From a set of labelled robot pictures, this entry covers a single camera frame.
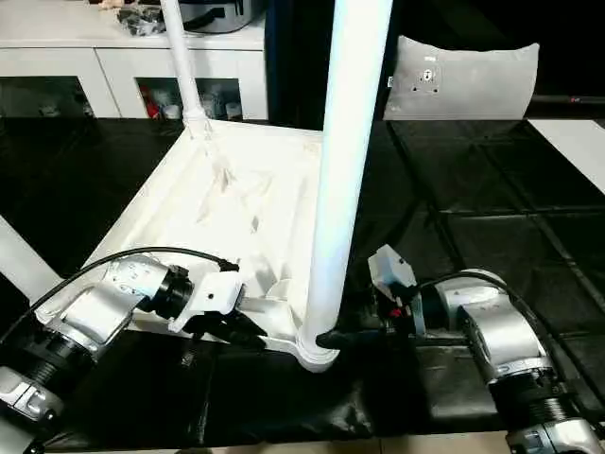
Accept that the white board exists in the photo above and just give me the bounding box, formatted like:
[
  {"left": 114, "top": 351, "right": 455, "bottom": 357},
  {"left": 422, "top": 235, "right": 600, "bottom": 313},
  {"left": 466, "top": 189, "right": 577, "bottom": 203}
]
[{"left": 527, "top": 118, "right": 605, "bottom": 195}]

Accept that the dark gear on cabinet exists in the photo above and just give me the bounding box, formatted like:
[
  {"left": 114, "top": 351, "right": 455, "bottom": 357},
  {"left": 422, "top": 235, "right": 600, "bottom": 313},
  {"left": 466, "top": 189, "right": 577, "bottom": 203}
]
[{"left": 121, "top": 0, "right": 266, "bottom": 35}]

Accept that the white plastic table leg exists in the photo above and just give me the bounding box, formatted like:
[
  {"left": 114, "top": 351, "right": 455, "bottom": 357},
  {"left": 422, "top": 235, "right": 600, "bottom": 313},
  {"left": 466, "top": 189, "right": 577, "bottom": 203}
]
[
  {"left": 296, "top": 0, "right": 395, "bottom": 373},
  {"left": 0, "top": 216, "right": 62, "bottom": 304},
  {"left": 159, "top": 0, "right": 211, "bottom": 140}
]

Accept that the white cabinet with glass doors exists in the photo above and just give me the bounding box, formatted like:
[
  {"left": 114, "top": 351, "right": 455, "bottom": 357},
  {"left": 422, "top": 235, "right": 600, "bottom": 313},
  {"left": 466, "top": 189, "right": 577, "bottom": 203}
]
[{"left": 0, "top": 0, "right": 270, "bottom": 120}]

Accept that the white plastic table top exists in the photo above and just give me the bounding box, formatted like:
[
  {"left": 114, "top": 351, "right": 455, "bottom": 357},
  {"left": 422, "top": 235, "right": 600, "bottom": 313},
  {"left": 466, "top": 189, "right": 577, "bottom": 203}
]
[{"left": 33, "top": 118, "right": 341, "bottom": 373}]

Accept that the black work mat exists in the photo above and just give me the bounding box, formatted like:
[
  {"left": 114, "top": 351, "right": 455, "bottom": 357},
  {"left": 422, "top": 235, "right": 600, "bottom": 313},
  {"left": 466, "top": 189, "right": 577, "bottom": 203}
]
[{"left": 0, "top": 113, "right": 605, "bottom": 447}]

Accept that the black cabinet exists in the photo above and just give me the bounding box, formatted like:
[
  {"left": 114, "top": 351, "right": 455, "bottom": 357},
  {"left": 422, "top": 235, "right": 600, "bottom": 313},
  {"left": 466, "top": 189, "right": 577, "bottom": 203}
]
[{"left": 267, "top": 0, "right": 403, "bottom": 121}]

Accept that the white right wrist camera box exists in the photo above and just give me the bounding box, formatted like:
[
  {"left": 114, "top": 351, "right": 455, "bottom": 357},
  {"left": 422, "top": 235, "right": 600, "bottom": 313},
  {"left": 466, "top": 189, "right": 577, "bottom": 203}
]
[{"left": 367, "top": 244, "right": 417, "bottom": 299}]

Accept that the grey cushion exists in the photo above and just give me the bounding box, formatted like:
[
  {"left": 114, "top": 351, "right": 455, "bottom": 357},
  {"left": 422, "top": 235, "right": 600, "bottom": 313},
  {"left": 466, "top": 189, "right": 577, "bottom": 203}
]
[{"left": 384, "top": 35, "right": 541, "bottom": 121}]

